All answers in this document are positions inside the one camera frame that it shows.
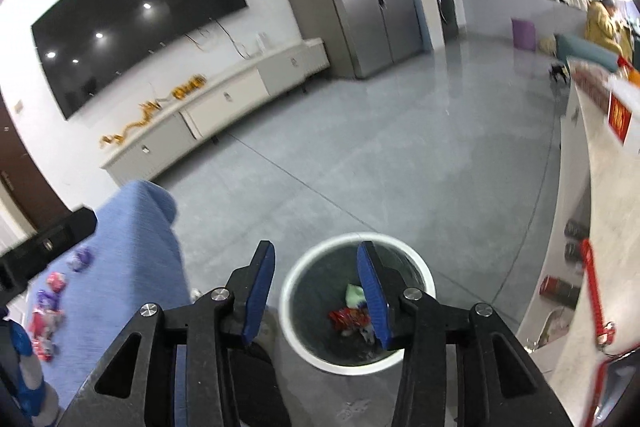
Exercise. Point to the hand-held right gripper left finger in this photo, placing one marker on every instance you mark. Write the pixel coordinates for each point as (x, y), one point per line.
(260, 292)

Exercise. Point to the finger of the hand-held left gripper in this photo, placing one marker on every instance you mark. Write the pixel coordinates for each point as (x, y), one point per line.
(45, 247)

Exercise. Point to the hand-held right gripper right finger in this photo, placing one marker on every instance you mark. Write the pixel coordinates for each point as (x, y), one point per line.
(372, 297)

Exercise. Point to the light green paper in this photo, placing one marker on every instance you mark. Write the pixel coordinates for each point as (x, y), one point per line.
(355, 297)

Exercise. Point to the red snack packet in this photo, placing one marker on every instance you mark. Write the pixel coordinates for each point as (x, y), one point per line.
(347, 318)

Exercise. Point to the white round trash bin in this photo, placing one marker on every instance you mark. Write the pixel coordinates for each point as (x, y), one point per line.
(320, 297)

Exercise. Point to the purple crumpled wrapper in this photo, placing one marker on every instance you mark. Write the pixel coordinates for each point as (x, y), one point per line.
(80, 258)

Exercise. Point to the pink wrapper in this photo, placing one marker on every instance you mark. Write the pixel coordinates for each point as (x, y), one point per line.
(56, 282)

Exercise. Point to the small purple wrapper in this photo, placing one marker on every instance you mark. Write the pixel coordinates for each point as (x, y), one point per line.
(48, 301)

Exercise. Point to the brown entrance door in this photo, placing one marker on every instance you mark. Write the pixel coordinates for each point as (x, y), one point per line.
(20, 167)

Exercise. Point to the flat red wrapper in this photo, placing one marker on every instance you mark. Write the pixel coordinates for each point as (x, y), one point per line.
(44, 332)

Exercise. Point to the blue fluffy rug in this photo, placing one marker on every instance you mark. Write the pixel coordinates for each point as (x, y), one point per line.
(135, 257)

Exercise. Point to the golden dragon figurine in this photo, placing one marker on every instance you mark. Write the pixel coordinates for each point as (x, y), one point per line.
(135, 123)

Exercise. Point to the red dark can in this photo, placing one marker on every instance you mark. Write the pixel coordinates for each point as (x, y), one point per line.
(560, 291)

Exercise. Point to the grey white television stand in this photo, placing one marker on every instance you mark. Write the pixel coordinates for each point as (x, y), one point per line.
(225, 102)

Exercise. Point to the golden tiger figurine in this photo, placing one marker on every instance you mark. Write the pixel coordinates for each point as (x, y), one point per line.
(189, 88)

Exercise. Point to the white table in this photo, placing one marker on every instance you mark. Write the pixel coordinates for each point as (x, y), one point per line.
(615, 217)

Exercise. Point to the purple plastic bucket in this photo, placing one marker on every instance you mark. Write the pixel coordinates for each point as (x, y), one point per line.
(523, 34)

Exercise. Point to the red sign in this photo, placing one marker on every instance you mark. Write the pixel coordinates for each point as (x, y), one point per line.
(618, 119)

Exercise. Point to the beige bag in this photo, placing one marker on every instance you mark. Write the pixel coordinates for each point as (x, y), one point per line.
(546, 46)

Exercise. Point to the teal sofa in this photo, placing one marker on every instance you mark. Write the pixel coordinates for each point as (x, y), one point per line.
(585, 52)

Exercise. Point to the wall light switch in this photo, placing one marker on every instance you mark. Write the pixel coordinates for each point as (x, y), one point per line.
(19, 106)

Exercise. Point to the black wall television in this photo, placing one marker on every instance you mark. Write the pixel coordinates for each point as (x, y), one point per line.
(140, 12)

